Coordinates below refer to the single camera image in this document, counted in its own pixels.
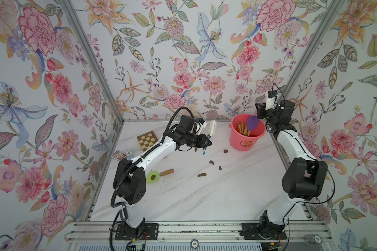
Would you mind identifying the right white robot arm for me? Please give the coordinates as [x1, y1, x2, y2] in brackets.
[257, 98, 328, 227]

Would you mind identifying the white blue cleaning brush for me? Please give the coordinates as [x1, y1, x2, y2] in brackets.
[202, 120, 217, 155]

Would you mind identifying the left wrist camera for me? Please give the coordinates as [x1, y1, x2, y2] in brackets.
[195, 118, 207, 135]

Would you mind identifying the aluminium front rail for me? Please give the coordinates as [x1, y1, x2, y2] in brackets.
[65, 221, 337, 251]

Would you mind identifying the green hand fork wooden handle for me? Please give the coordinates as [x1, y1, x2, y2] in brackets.
[240, 122, 247, 136]

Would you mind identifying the purple trowel pink handle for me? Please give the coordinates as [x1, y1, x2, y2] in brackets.
[246, 115, 260, 136]

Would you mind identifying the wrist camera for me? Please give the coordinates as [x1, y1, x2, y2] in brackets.
[195, 118, 207, 135]
[266, 91, 277, 110]

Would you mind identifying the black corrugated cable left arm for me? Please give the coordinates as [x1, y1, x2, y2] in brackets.
[109, 106, 195, 208]

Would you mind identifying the yellow trowel wooden handle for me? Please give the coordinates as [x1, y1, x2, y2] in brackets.
[237, 121, 243, 134]

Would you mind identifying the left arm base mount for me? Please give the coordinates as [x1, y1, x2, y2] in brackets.
[114, 222, 159, 241]

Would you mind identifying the green trowel far left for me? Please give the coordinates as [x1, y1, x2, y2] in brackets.
[146, 169, 174, 184]

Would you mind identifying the small blue patterned cup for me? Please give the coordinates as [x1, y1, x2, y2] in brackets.
[126, 151, 134, 160]

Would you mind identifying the pink plastic bucket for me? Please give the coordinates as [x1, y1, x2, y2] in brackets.
[229, 114, 266, 152]

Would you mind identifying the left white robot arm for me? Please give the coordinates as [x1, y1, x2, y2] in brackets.
[110, 115, 217, 229]

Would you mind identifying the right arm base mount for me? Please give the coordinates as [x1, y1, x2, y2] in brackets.
[239, 222, 288, 241]

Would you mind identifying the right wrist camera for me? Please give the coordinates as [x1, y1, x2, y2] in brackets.
[266, 91, 277, 110]

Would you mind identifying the wooden chessboard box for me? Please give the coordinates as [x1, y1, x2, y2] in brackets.
[137, 131, 158, 152]

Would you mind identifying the small card box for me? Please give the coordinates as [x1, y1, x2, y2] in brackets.
[112, 150, 126, 161]

